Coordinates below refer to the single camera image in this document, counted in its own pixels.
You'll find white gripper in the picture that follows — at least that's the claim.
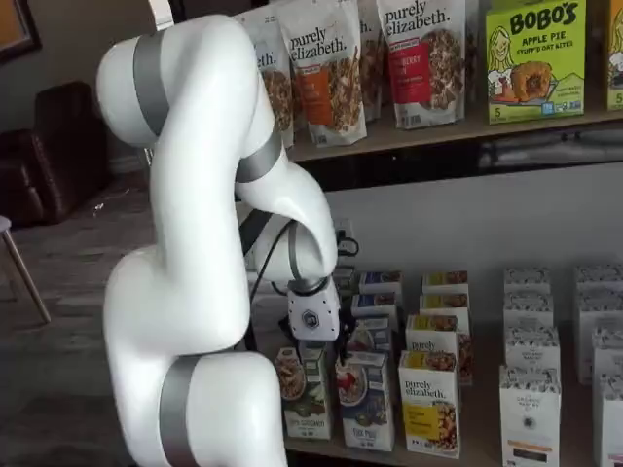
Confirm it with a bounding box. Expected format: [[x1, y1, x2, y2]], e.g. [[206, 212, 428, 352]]
[[276, 284, 361, 367]]

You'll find blue white Flax Plus box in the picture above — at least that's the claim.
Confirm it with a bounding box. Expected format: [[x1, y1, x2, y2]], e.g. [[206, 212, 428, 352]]
[[358, 270, 404, 296], [350, 293, 400, 320], [335, 350, 395, 451], [346, 315, 393, 356]]

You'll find green Apple Cinnamon oatmeal box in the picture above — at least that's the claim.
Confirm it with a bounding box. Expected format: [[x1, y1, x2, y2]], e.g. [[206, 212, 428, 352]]
[[274, 342, 333, 439]]

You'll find yellow Purely Elizabeth box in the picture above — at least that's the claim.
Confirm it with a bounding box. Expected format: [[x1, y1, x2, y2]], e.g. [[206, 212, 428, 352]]
[[421, 270, 469, 296], [419, 293, 471, 322], [405, 314, 474, 386], [397, 350, 462, 461]]

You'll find black metal shelf rack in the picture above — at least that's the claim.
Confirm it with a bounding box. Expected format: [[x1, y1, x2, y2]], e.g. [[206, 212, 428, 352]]
[[233, 104, 623, 467]]

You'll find green Bobo's Apple Pie box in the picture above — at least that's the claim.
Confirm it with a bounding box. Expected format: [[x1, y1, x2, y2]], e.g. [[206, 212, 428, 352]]
[[485, 0, 587, 126]]

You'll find yellow Bobo's snack box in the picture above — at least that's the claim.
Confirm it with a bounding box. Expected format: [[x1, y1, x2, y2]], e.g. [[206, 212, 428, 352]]
[[605, 0, 623, 112]]

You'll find white Organic Pantry carton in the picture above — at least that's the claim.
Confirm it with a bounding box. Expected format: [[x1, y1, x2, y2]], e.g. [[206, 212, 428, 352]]
[[573, 265, 623, 296], [503, 267, 552, 296], [591, 328, 623, 378], [598, 374, 623, 467], [503, 291, 555, 331], [498, 365, 563, 467], [503, 326, 561, 371], [573, 291, 623, 385]]

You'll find blue Purely Elizabeth granola bag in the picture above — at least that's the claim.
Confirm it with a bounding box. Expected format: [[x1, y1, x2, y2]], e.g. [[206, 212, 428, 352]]
[[238, 7, 296, 150]]

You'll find red Purely Elizabeth granola bag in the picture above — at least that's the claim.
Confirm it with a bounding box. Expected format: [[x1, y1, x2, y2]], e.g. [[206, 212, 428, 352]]
[[375, 0, 467, 130]]

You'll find brown leather armchair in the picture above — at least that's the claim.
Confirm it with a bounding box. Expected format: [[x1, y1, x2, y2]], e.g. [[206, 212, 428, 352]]
[[0, 81, 116, 228]]

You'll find white legged stool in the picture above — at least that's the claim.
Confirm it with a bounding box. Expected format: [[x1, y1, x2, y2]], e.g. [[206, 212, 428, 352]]
[[0, 216, 53, 325]]

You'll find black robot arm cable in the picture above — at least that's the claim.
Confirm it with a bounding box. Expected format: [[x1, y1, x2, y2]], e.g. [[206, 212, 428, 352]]
[[246, 222, 293, 351]]

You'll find black power cable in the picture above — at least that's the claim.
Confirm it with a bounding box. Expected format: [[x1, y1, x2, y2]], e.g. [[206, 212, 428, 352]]
[[337, 231, 361, 258]]

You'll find dark framed wall picture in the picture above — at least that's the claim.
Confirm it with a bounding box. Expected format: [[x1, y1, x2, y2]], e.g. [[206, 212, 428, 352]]
[[0, 0, 43, 64]]

